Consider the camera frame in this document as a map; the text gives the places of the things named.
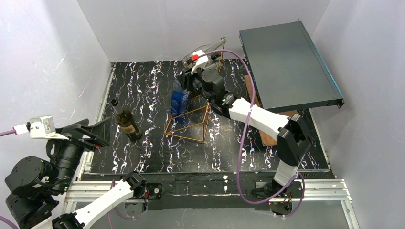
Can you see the clear bottle with dark label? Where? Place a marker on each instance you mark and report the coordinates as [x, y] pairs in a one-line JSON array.
[[187, 60]]

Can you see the clear square bottle black cap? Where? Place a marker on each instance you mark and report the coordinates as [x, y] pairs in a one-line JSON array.
[[213, 57]]

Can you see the wooden board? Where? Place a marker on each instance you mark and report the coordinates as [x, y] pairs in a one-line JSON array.
[[266, 139]]

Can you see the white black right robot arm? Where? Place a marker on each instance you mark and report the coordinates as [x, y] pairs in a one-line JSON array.
[[291, 133]]

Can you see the blue glass bottle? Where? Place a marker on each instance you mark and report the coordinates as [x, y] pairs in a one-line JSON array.
[[179, 99]]

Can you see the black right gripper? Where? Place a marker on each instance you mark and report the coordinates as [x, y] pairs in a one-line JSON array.
[[187, 83]]

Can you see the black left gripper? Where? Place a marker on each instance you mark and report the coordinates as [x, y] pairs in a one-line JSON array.
[[84, 137]]

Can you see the dark teal network switch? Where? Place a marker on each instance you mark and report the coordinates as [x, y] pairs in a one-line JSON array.
[[287, 69]]

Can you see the aluminium frame rail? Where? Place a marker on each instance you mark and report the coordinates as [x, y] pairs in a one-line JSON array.
[[315, 190]]

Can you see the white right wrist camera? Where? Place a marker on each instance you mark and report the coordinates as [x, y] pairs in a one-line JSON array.
[[200, 60]]

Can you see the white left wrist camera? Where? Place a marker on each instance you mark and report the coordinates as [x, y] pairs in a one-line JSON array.
[[41, 127]]

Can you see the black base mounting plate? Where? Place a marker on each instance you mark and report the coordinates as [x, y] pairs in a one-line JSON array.
[[199, 190]]

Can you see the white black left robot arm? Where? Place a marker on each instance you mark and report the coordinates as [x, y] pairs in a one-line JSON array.
[[34, 182]]

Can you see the dark olive bottle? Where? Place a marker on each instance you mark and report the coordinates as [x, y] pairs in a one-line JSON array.
[[125, 120]]

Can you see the gold wire wine rack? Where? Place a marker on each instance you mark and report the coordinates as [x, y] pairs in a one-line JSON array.
[[194, 123]]

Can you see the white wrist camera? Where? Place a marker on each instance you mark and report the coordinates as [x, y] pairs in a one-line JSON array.
[[41, 127], [200, 60]]

